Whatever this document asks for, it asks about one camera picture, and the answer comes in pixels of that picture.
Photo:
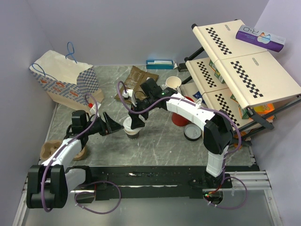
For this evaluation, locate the purple white box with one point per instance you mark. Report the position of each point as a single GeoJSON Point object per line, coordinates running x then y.
{"type": "Point", "coordinates": [260, 38]}

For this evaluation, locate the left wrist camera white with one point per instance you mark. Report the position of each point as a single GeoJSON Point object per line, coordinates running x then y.
{"type": "Point", "coordinates": [93, 108]}

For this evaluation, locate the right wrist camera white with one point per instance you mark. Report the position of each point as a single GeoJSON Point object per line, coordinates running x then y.
{"type": "Point", "coordinates": [129, 95]}

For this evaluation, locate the orange snack packet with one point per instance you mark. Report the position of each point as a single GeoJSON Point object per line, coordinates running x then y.
{"type": "Point", "coordinates": [244, 141]}

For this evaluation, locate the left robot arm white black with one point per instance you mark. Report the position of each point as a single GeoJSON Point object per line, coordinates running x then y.
{"type": "Point", "coordinates": [50, 182]}

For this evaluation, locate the cream checkered tiered shelf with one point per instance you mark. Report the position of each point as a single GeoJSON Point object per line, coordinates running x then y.
{"type": "Point", "coordinates": [256, 86]}

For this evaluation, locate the black paper coffee cup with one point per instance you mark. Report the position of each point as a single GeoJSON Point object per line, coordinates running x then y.
{"type": "Point", "coordinates": [132, 133]}

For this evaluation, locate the brown pulp cup carrier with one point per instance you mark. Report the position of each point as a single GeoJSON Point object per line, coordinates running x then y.
{"type": "Point", "coordinates": [51, 146]}

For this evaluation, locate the green snack boxes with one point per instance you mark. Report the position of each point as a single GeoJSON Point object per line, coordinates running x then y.
{"type": "Point", "coordinates": [216, 72]}

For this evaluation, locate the brown coffee bean pouch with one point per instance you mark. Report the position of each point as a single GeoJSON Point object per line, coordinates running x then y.
{"type": "Point", "coordinates": [136, 78]}

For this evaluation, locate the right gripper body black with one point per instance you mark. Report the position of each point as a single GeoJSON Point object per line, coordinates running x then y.
{"type": "Point", "coordinates": [142, 105]}

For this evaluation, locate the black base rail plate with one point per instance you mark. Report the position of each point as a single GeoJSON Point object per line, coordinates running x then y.
{"type": "Point", "coordinates": [112, 182]}

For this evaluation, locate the stack of paper cups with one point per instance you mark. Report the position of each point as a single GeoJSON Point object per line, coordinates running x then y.
{"type": "Point", "coordinates": [173, 83]}

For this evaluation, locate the white plastic cup lid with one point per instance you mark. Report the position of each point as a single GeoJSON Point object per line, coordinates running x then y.
{"type": "Point", "coordinates": [127, 125]}

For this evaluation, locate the teal blue box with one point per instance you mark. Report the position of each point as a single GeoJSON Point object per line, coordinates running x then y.
{"type": "Point", "coordinates": [154, 64]}

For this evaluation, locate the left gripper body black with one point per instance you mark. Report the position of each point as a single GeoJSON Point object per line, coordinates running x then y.
{"type": "Point", "coordinates": [97, 126]}

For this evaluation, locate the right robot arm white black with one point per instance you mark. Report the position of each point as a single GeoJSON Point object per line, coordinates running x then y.
{"type": "Point", "coordinates": [215, 125]}

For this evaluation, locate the blue checkered paper bag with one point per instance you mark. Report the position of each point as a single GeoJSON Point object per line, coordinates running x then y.
{"type": "Point", "coordinates": [68, 81]}

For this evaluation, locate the red cup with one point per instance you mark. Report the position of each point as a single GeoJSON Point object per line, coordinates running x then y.
{"type": "Point", "coordinates": [179, 120]}

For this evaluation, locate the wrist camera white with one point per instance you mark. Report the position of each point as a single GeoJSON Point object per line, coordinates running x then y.
{"type": "Point", "coordinates": [93, 108]}
{"type": "Point", "coordinates": [129, 95]}

